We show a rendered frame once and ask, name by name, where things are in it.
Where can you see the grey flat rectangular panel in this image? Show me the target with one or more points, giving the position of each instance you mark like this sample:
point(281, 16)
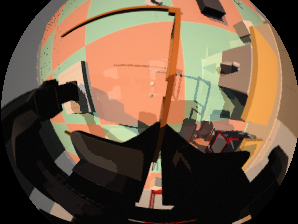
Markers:
point(263, 131)

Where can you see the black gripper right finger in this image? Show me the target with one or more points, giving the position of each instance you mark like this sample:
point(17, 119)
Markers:
point(182, 164)

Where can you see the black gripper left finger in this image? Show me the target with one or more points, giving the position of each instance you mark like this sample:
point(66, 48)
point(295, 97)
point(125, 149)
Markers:
point(131, 158)

